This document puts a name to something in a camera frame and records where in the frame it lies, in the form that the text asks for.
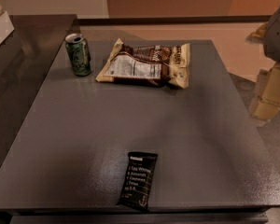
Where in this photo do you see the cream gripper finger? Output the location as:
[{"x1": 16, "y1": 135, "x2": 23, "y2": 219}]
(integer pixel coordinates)
[
  {"x1": 248, "y1": 63, "x2": 280, "y2": 121},
  {"x1": 245, "y1": 23, "x2": 268, "y2": 44}
]

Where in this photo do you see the black rxbar chocolate wrapper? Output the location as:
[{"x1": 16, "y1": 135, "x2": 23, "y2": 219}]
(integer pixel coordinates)
[{"x1": 118, "y1": 152, "x2": 158, "y2": 212}]

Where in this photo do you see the brown chip bag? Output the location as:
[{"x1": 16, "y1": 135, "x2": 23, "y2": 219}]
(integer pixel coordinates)
[{"x1": 96, "y1": 39, "x2": 190, "y2": 89}]

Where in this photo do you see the green soda can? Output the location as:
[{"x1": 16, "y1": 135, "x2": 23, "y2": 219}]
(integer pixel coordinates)
[{"x1": 65, "y1": 33, "x2": 91, "y2": 77}]

